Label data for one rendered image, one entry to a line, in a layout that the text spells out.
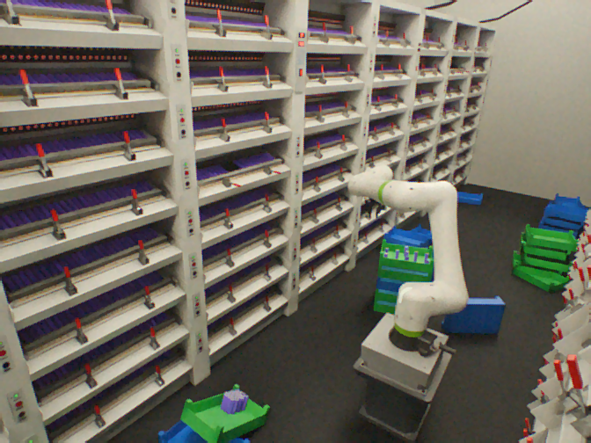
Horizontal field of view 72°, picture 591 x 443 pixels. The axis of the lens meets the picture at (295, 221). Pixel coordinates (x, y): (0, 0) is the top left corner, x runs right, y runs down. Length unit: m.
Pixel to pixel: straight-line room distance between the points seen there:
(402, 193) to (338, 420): 1.01
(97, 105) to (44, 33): 0.22
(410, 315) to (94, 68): 1.41
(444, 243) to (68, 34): 1.43
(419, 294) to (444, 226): 0.29
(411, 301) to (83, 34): 1.37
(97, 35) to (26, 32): 0.18
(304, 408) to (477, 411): 0.77
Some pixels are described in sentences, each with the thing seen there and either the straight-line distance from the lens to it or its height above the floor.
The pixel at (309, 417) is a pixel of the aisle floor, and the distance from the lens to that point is 1.95.
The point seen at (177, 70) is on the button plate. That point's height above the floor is 1.39.
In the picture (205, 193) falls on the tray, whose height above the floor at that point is 0.91.
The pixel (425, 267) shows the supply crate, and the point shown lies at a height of 0.35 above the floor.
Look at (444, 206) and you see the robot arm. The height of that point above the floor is 0.91.
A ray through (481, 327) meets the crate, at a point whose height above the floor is 0.04.
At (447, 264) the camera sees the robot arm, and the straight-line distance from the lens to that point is 1.71.
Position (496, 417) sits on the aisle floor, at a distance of 2.17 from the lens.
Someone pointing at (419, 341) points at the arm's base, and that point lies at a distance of 1.71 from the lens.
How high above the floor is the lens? 1.46
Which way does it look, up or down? 23 degrees down
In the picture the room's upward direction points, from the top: 2 degrees clockwise
